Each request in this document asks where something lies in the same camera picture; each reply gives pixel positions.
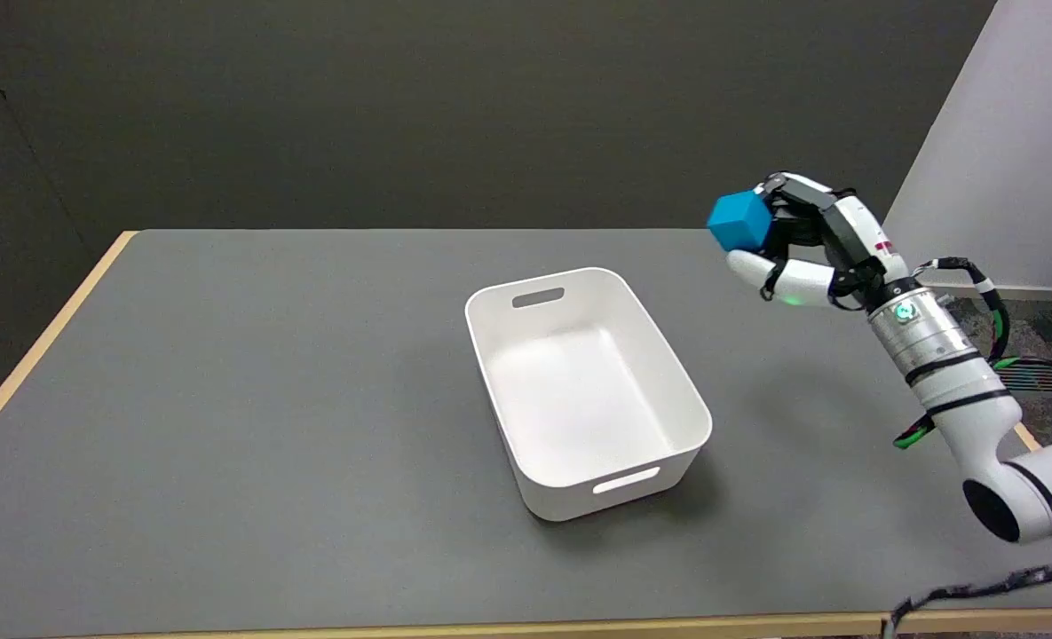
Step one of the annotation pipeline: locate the floor vent grille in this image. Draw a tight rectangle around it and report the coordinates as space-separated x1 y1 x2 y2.
994 357 1052 394

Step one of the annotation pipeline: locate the blue wooden cube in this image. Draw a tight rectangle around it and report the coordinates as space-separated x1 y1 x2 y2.
708 190 773 252

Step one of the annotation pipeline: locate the green black braided cable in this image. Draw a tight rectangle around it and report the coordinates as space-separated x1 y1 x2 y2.
893 355 1052 450

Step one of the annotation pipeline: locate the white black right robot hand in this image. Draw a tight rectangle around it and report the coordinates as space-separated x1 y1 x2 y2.
726 172 920 312

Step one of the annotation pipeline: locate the black cable with white bands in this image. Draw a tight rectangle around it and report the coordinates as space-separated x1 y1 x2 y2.
912 257 1011 365

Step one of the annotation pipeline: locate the white plastic box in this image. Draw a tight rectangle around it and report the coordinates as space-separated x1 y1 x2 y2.
464 267 714 523

